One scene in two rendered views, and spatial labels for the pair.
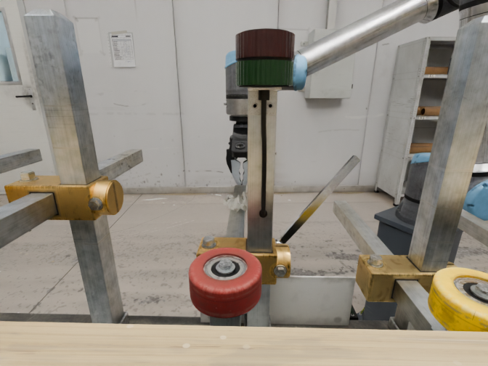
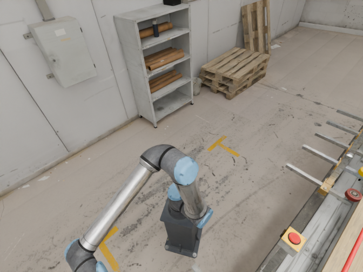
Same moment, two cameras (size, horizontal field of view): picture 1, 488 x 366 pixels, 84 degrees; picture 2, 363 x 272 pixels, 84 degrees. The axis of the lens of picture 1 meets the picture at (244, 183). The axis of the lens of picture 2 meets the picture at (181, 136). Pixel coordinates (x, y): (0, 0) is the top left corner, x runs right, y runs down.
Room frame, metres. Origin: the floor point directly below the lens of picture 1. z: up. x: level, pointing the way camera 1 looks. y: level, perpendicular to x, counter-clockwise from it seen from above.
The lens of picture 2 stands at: (0.38, -0.29, 2.09)
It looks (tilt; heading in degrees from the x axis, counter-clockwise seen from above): 43 degrees down; 320
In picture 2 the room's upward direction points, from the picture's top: 5 degrees counter-clockwise
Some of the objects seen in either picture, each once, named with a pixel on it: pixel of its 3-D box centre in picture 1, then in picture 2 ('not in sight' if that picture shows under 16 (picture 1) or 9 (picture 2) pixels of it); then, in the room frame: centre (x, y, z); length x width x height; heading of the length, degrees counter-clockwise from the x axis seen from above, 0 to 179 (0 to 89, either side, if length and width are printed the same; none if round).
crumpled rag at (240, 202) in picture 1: (237, 199); not in sight; (0.53, 0.01, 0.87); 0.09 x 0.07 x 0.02; 178
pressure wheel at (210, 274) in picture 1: (226, 305); not in sight; (0.25, 0.02, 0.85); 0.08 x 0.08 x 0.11
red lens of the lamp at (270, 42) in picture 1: (264, 48); not in sight; (0.30, -0.02, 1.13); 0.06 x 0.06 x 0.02
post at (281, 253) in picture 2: not in sight; (275, 260); (0.33, -0.78, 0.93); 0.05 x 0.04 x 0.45; 88
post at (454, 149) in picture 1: (438, 213); not in sight; (0.34, -0.27, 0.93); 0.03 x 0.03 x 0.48; 88
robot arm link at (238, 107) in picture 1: (240, 107); not in sight; (0.79, 0.01, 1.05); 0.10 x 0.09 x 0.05; 89
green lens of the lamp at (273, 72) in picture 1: (263, 74); not in sight; (0.30, -0.02, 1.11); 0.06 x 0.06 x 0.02
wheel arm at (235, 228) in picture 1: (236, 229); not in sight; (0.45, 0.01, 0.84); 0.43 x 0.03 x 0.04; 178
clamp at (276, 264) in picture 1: (243, 261); not in sight; (0.35, 0.00, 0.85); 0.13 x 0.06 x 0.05; 88
